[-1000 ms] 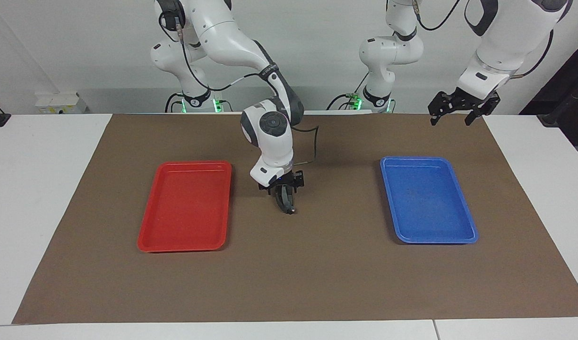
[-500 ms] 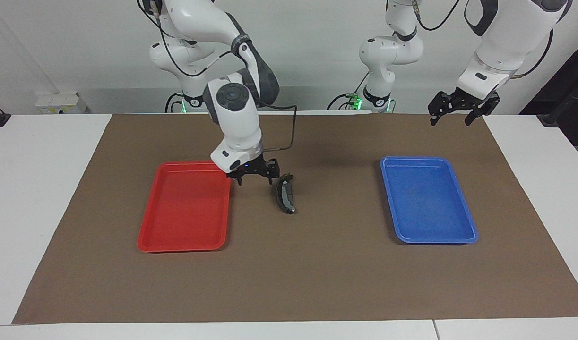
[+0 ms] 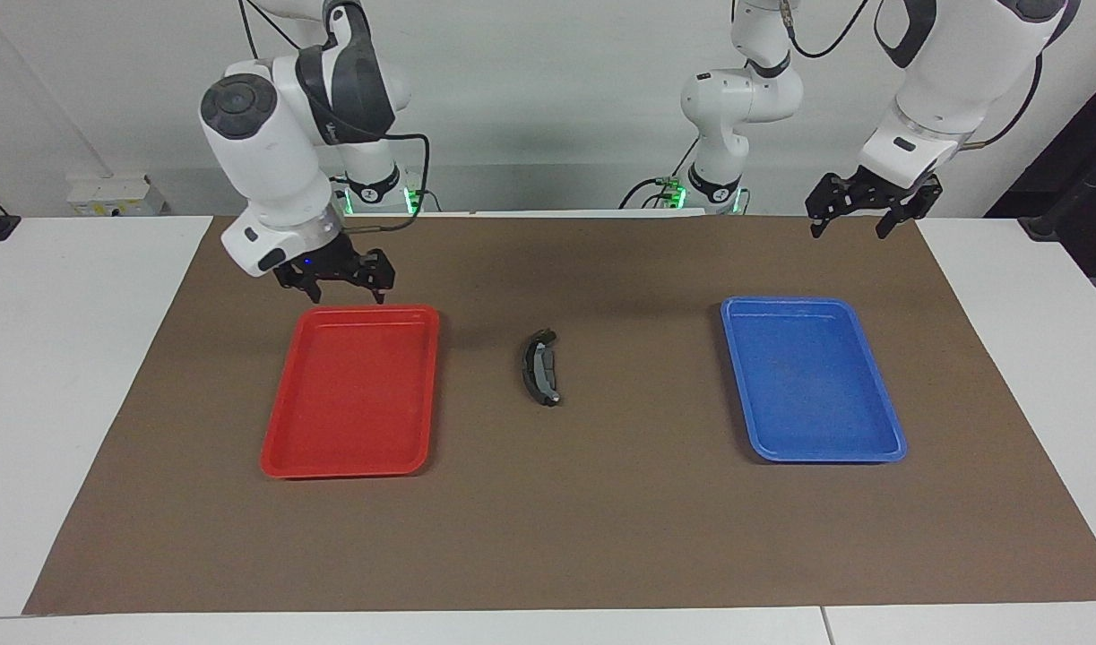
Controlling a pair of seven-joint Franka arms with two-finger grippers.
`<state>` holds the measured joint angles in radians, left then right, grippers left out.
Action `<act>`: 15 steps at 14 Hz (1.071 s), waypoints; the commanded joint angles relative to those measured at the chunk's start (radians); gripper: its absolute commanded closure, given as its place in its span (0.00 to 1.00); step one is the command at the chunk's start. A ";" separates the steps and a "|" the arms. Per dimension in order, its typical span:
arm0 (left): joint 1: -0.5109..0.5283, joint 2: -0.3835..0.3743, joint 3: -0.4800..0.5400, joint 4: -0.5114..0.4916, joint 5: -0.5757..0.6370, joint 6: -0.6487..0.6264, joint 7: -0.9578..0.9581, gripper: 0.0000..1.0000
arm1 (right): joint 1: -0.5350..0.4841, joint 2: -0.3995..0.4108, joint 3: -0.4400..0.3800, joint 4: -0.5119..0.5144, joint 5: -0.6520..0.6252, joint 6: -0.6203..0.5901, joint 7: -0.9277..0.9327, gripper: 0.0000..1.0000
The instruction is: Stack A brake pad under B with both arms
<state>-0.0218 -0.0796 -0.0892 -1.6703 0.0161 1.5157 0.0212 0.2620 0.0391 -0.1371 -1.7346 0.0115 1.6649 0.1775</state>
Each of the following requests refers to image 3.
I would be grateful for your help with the long curved black brake pad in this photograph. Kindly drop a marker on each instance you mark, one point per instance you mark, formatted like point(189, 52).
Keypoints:
point(527, 369)

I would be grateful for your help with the red plastic tray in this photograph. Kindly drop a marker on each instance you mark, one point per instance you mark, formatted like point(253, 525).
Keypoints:
point(350, 403)

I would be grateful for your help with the black equipment frame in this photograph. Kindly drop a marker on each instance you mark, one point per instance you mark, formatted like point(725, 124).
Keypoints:
point(1076, 170)

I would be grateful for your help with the green lit connector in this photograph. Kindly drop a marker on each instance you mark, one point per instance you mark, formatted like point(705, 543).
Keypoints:
point(411, 199)
point(671, 190)

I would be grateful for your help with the brown table mat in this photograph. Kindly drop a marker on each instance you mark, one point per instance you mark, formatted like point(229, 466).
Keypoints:
point(565, 520)

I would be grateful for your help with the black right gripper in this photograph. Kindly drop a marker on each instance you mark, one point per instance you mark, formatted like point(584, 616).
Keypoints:
point(337, 264)

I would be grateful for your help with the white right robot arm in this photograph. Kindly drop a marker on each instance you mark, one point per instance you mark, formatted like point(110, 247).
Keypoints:
point(270, 161)

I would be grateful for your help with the blue plastic tray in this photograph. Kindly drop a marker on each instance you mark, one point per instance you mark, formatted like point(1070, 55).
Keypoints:
point(812, 385)

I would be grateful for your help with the white wall socket box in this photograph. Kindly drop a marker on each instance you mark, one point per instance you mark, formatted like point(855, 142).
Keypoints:
point(113, 195)

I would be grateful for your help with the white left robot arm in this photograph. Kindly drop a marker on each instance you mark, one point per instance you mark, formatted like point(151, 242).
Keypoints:
point(960, 72)

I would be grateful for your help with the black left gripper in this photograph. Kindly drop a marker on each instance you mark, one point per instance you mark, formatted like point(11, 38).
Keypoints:
point(879, 193)

